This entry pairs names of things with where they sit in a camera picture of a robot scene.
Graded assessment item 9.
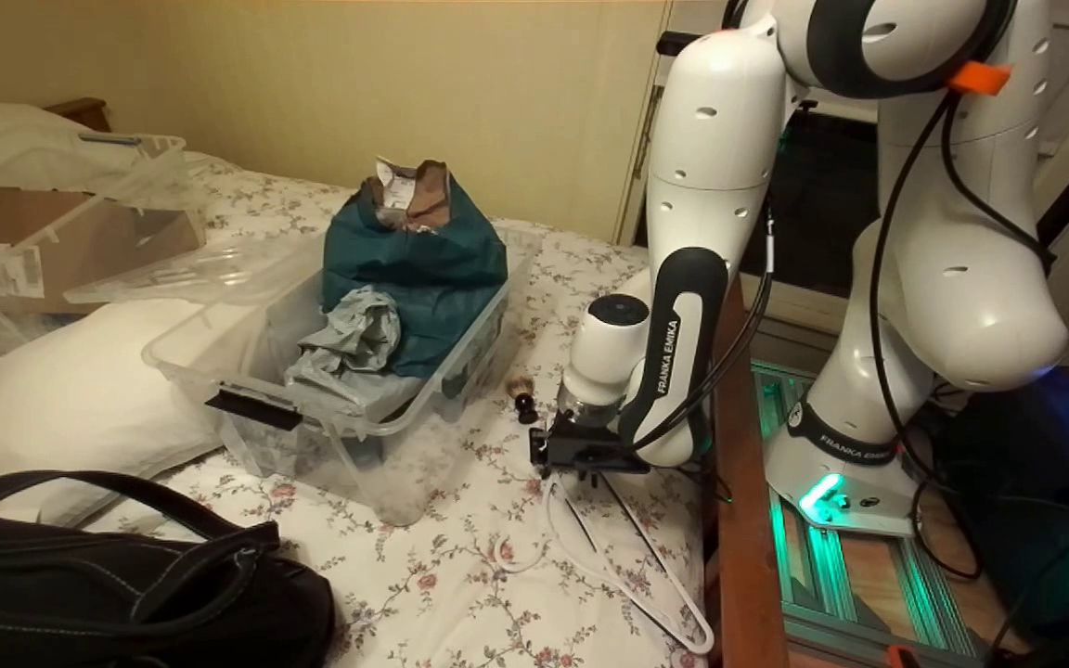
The dark equipment box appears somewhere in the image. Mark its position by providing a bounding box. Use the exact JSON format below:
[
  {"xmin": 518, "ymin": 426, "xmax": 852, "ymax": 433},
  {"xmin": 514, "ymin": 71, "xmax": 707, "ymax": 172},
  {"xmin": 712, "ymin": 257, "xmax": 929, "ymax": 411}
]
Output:
[{"xmin": 929, "ymin": 364, "xmax": 1069, "ymax": 662}]

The grey-blue crumpled cloth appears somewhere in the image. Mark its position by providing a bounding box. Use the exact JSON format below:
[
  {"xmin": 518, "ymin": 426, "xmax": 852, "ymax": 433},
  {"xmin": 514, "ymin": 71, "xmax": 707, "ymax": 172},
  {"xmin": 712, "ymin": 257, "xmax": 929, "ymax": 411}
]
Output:
[{"xmin": 284, "ymin": 288, "xmax": 403, "ymax": 406}]

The black floor cable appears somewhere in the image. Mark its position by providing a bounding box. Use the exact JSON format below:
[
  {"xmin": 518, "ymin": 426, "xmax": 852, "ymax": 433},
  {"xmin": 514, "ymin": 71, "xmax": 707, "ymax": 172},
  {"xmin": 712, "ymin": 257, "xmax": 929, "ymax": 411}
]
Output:
[{"xmin": 905, "ymin": 471, "xmax": 988, "ymax": 587}]

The floral bedsheet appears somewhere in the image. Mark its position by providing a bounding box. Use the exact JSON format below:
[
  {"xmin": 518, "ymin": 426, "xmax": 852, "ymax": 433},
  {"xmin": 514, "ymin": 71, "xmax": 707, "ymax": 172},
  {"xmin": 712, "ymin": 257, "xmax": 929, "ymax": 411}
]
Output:
[{"xmin": 0, "ymin": 147, "xmax": 712, "ymax": 668}]

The clear plastic container box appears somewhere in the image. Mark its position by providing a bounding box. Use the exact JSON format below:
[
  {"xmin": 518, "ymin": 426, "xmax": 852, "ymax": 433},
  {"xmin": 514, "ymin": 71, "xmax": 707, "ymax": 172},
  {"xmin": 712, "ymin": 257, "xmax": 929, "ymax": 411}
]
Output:
[{"xmin": 135, "ymin": 227, "xmax": 525, "ymax": 531}]

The metal robot mounting platform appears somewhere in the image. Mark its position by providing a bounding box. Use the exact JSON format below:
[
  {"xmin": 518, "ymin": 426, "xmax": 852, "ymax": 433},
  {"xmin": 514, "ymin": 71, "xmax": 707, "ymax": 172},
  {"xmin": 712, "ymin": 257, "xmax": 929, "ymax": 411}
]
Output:
[{"xmin": 749, "ymin": 357, "xmax": 994, "ymax": 668}]

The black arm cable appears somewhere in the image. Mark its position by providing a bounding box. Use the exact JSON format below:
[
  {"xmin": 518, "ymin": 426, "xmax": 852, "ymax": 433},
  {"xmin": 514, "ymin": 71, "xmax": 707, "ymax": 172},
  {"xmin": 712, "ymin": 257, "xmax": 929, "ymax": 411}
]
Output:
[{"xmin": 859, "ymin": 85, "xmax": 1056, "ymax": 485}]

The brown cardboard box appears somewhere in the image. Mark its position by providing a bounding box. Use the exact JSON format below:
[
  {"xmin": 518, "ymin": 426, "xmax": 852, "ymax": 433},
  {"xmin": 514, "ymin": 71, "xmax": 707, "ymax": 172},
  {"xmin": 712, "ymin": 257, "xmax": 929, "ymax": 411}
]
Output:
[{"xmin": 0, "ymin": 185, "xmax": 207, "ymax": 314}]

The white pillow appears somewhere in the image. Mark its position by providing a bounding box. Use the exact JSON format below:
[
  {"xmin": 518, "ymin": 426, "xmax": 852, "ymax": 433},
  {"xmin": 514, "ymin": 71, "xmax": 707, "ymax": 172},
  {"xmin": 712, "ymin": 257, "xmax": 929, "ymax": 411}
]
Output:
[{"xmin": 0, "ymin": 292, "xmax": 265, "ymax": 484}]

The white clothing hanger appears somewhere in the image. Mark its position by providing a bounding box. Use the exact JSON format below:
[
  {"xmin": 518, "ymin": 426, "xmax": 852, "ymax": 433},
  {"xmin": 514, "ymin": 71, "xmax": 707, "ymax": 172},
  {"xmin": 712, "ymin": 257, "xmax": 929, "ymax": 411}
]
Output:
[{"xmin": 541, "ymin": 474, "xmax": 719, "ymax": 662}]

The black bag with straps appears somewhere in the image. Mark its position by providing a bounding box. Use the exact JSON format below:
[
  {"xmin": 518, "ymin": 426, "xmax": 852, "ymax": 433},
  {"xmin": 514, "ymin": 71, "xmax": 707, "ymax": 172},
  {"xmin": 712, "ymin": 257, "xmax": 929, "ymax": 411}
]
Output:
[{"xmin": 0, "ymin": 468, "xmax": 342, "ymax": 668}]

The clear plastic bag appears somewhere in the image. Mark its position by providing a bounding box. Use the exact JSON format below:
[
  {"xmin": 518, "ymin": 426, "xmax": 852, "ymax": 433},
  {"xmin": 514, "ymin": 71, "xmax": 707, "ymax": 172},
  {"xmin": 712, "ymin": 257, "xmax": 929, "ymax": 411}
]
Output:
[{"xmin": 0, "ymin": 99, "xmax": 191, "ymax": 197}]

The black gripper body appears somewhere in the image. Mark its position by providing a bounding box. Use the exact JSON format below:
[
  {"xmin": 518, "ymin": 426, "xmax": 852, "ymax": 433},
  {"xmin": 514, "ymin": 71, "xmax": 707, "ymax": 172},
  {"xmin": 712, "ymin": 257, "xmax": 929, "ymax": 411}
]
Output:
[{"xmin": 525, "ymin": 411, "xmax": 655, "ymax": 484}]

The dark cabinet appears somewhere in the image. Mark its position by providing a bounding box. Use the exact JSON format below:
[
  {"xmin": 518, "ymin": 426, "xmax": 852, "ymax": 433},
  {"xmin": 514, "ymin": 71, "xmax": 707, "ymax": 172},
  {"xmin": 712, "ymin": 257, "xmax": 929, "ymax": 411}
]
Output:
[{"xmin": 768, "ymin": 106, "xmax": 882, "ymax": 301}]

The orange cable clip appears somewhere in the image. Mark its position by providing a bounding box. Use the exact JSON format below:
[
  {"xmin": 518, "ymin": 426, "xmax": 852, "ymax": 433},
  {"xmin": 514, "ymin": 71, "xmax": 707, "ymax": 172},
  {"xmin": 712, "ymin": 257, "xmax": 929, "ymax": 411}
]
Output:
[{"xmin": 946, "ymin": 56, "xmax": 1018, "ymax": 99}]

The crumpled brown white paper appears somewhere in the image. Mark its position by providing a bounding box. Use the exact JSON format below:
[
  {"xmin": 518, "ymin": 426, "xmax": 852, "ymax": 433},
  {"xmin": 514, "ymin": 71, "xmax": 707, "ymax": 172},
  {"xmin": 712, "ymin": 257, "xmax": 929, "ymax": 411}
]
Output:
[{"xmin": 353, "ymin": 160, "xmax": 456, "ymax": 238}]

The teal clothing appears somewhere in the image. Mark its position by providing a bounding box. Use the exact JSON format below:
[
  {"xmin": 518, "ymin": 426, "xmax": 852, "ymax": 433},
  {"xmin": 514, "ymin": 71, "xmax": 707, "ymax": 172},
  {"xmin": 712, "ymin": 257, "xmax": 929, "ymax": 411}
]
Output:
[{"xmin": 317, "ymin": 182, "xmax": 510, "ymax": 384}]

